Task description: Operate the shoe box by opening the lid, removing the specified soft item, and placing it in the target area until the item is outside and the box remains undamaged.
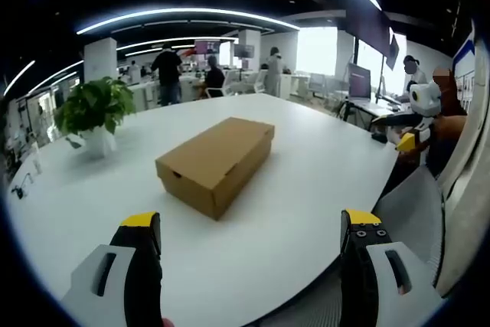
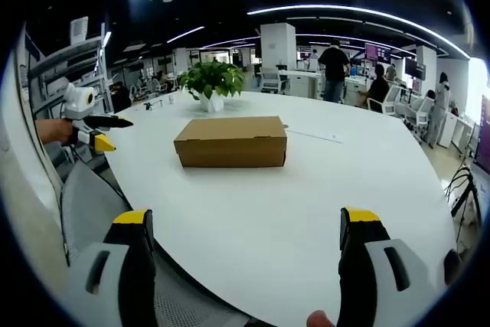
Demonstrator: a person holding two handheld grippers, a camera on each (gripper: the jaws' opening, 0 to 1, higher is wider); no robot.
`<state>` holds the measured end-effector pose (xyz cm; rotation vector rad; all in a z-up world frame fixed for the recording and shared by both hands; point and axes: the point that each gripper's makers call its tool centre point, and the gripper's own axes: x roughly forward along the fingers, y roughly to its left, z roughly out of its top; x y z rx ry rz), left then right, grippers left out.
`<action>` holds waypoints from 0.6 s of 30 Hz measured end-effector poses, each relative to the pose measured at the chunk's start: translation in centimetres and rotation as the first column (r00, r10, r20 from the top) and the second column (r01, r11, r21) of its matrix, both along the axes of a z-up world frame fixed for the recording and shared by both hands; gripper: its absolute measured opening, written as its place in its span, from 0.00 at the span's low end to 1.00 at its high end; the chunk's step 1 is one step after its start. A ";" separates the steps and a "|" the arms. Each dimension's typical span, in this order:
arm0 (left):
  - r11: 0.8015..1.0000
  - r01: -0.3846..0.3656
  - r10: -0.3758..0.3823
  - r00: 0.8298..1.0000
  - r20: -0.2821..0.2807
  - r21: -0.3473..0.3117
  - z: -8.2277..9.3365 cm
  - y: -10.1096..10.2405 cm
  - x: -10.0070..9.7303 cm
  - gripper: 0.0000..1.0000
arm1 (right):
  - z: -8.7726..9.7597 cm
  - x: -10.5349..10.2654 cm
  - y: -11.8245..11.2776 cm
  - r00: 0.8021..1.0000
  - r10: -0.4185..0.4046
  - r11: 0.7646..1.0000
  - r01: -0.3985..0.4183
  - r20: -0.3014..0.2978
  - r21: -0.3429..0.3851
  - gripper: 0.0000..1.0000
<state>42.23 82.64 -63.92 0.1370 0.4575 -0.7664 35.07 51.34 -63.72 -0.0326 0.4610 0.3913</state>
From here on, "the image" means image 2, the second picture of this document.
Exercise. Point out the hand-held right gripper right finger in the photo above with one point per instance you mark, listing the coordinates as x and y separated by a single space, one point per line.
377 265

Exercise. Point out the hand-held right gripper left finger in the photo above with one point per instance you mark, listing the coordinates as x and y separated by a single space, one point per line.
111 265

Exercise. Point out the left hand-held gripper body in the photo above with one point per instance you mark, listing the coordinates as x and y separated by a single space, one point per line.
78 103

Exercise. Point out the brown cardboard shoe box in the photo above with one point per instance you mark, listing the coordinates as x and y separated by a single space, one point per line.
231 143

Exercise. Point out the person's left hand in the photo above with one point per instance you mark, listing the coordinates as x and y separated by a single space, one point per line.
57 131

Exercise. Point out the person's right hand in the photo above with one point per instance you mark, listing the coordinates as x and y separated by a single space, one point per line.
321 319

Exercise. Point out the grey mesh office chair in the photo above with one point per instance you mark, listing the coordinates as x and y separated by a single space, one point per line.
115 235

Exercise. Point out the grey metal shelf rack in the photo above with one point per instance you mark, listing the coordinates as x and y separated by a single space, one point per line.
70 70

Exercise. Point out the small black table object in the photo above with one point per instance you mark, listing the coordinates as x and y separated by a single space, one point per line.
147 105

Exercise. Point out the green potted plant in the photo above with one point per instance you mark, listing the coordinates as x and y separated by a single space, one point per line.
213 84

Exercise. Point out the white office chair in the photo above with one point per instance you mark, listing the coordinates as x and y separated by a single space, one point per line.
419 112
386 101
272 80

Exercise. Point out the white square pillar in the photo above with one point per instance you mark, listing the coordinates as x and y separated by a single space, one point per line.
278 45

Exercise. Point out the wall monitor screen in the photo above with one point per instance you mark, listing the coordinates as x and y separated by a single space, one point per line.
377 53

